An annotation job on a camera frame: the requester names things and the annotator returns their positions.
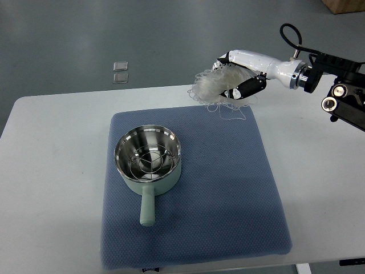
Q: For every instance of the wire steamer rack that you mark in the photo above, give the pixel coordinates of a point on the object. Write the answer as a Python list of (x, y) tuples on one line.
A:
[(150, 162)]

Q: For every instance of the white vermicelli nest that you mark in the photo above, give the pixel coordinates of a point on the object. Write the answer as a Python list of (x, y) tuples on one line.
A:
[(222, 90)]

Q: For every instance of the wooden box corner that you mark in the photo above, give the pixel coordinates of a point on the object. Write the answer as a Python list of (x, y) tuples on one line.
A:
[(344, 6)]

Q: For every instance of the upper floor metal plate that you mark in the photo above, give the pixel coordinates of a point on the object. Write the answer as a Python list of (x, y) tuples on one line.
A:
[(120, 66)]

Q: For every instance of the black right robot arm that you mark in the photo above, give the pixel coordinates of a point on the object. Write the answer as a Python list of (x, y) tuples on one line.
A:
[(345, 98)]

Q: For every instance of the blue quilted mat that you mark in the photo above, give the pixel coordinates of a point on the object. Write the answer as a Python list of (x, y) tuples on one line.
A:
[(225, 205)]

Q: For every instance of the black table bracket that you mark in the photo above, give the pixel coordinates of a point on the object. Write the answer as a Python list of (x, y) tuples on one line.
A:
[(352, 262)]

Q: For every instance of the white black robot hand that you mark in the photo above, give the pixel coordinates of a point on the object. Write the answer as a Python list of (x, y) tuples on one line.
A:
[(258, 69)]

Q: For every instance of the mint green steel pot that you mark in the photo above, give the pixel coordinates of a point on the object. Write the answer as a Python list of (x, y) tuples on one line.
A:
[(135, 138)]

